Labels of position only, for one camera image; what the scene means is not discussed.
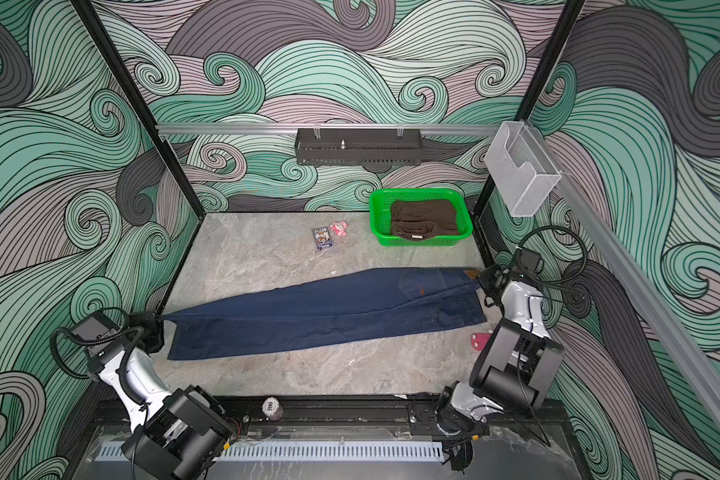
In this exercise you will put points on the dark blue denim jeans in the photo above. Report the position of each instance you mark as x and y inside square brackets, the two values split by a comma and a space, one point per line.
[366, 305]

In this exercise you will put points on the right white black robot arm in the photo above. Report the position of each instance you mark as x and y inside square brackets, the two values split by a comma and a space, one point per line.
[519, 362]

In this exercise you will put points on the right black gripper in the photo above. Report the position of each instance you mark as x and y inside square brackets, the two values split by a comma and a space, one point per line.
[487, 279]

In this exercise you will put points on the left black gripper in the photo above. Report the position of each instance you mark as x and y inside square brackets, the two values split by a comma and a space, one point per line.
[150, 322]

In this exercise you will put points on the white slotted cable duct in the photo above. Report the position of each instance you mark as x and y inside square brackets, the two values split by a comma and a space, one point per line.
[334, 451]

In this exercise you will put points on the brown folded trousers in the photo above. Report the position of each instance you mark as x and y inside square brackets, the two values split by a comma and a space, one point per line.
[423, 220]

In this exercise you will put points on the pink plush toy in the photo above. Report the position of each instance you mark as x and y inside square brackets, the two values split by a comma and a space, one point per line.
[339, 228]

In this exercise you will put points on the pink flat object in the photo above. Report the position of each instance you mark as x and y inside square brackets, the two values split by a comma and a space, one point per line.
[478, 341]

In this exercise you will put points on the aluminium wall rail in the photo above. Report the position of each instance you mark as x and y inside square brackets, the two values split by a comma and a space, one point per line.
[664, 216]
[251, 128]

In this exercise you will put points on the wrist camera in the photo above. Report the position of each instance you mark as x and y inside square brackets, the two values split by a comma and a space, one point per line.
[528, 262]
[95, 327]

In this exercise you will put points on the black perforated wall shelf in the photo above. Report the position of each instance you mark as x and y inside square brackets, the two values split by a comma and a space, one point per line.
[375, 150]

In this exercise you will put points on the clear plastic wall bin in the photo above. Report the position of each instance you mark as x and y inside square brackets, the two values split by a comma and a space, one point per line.
[521, 165]

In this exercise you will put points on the green plastic basket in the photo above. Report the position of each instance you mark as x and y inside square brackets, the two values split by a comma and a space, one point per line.
[380, 203]

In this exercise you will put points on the blue playing card box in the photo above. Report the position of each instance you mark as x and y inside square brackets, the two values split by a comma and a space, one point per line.
[322, 238]

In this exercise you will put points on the round silver knob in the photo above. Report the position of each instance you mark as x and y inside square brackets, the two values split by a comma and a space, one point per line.
[272, 409]

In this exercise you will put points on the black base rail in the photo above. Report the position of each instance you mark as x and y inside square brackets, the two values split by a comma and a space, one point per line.
[336, 411]

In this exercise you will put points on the aluminium back wall rail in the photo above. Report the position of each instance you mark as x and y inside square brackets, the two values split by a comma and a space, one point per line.
[251, 128]

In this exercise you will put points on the aluminium right wall rail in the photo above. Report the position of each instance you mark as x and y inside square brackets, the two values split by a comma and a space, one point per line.
[664, 216]

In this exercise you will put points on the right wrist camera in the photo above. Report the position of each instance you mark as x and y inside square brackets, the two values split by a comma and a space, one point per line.
[528, 262]

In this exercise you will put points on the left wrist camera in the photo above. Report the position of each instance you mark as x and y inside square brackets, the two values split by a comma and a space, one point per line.
[95, 327]

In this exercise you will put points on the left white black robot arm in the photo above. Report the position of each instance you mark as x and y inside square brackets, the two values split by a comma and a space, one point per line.
[175, 434]

